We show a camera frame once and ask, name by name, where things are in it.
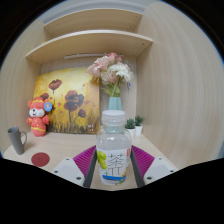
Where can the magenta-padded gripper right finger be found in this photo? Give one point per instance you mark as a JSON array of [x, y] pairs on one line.
[[160, 168]]

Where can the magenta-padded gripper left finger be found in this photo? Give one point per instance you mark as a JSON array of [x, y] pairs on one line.
[[68, 170]]

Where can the clear plastic drink bottle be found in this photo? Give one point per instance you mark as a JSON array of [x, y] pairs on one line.
[[113, 146]]

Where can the flat round red coaster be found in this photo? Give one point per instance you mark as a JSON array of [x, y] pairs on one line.
[[40, 159]]

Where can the small potted succulent plant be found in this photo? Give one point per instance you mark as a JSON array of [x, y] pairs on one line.
[[139, 125], [130, 125]]

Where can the red and white plush toy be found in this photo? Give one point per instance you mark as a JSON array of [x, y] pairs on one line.
[[38, 120]]

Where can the grey ceramic mug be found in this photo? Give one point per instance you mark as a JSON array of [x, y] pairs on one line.
[[16, 140]]

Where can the pale teal flower vase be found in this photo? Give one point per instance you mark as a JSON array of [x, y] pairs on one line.
[[114, 103]]

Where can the yellow poppy flower painting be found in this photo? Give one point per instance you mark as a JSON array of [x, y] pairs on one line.
[[71, 86]]

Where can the pink and white flower bouquet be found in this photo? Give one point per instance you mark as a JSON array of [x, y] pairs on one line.
[[111, 71]]

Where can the white light bar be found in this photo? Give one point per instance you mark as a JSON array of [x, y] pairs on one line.
[[83, 56]]

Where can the light wooden shelf unit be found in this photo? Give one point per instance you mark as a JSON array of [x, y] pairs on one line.
[[90, 41]]

